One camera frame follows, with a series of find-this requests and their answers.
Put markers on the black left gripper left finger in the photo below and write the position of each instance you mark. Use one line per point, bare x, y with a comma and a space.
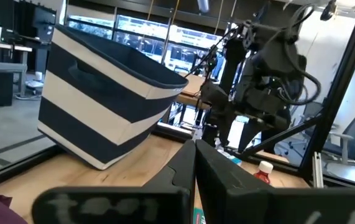
118, 205

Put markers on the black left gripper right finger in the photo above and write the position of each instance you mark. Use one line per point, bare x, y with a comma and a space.
242, 199

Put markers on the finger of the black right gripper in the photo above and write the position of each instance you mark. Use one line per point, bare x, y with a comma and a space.
217, 105
251, 130

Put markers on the blue white weekly pill organizer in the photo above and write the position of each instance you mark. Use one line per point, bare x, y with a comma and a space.
235, 160

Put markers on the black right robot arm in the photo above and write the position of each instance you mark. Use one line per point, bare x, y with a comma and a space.
276, 53

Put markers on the navy white striped fabric basket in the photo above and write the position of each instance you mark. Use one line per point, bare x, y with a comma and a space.
102, 109

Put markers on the wooden background table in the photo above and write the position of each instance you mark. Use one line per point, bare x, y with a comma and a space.
192, 90

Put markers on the red bottle with white cap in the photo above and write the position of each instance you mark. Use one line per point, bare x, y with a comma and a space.
262, 175

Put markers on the teal medicine box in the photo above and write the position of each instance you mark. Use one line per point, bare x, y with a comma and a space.
198, 217

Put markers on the aluminium extrusion bar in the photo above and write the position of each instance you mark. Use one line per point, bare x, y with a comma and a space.
318, 171

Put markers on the black cabinet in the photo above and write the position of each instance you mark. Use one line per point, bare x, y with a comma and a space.
37, 25

